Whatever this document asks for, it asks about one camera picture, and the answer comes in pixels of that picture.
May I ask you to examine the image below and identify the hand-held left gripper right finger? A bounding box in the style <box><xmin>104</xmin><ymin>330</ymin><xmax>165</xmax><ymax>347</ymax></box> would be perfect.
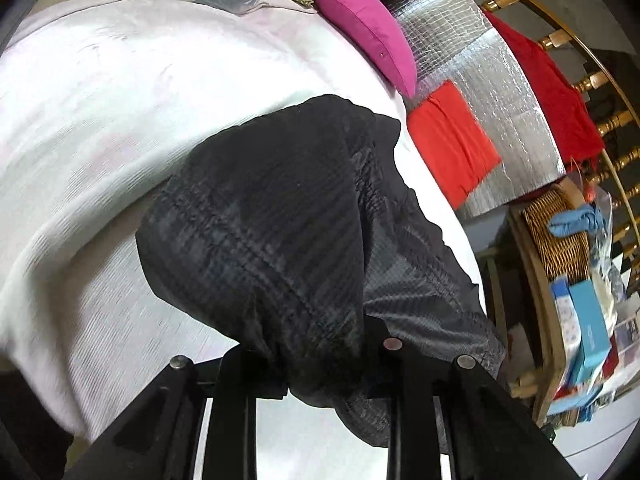
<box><xmin>365</xmin><ymin>320</ymin><xmax>583</xmax><ymax>480</ymax></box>

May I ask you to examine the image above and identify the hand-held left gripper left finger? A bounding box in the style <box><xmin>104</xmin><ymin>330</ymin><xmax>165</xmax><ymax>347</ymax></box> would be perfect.
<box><xmin>62</xmin><ymin>347</ymin><xmax>292</xmax><ymax>480</ymax></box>

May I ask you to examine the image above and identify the dark checked padded jacket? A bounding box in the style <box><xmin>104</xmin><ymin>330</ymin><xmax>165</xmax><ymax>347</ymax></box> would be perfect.
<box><xmin>136</xmin><ymin>94</ymin><xmax>507</xmax><ymax>448</ymax></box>

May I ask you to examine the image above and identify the wooden side table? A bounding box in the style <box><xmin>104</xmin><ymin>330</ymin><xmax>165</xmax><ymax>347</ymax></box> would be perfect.
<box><xmin>477</xmin><ymin>205</ymin><xmax>566</xmax><ymax>426</ymax></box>

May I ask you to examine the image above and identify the light blue box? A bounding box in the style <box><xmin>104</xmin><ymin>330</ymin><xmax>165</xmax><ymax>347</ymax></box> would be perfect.
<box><xmin>567</xmin><ymin>280</ymin><xmax>612</xmax><ymax>386</ymax></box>

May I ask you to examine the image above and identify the wicker basket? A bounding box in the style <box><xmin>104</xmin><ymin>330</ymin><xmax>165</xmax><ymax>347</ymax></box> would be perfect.
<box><xmin>522</xmin><ymin>185</ymin><xmax>596</xmax><ymax>283</ymax></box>

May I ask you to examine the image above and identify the blue cloth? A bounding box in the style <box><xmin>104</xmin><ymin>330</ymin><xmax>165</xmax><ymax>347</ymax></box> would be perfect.
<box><xmin>549</xmin><ymin>204</ymin><xmax>608</xmax><ymax>238</ymax></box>

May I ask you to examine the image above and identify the red cushion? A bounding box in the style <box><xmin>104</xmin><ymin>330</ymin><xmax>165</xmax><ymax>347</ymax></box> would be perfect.
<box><xmin>407</xmin><ymin>80</ymin><xmax>502</xmax><ymax>211</ymax></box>

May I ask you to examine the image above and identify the pale pink bed cover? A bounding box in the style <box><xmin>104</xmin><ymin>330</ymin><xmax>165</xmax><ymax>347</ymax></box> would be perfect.
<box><xmin>0</xmin><ymin>0</ymin><xmax>488</xmax><ymax>480</ymax></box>

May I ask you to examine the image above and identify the silver foil insulation sheet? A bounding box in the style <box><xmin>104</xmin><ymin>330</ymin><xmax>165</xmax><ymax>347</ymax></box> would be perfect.
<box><xmin>385</xmin><ymin>0</ymin><xmax>568</xmax><ymax>221</ymax></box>

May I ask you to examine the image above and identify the dark red hanging cloth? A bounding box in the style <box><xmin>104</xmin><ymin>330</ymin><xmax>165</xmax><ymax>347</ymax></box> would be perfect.
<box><xmin>482</xmin><ymin>10</ymin><xmax>606</xmax><ymax>161</ymax></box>

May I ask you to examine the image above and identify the wooden spindle headboard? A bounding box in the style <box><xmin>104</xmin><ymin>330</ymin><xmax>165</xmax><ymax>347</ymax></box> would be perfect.
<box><xmin>345</xmin><ymin>0</ymin><xmax>640</xmax><ymax>271</ymax></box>

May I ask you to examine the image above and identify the magenta pillow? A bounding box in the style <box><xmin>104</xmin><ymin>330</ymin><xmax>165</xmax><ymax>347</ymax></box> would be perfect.
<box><xmin>301</xmin><ymin>0</ymin><xmax>417</xmax><ymax>100</ymax></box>

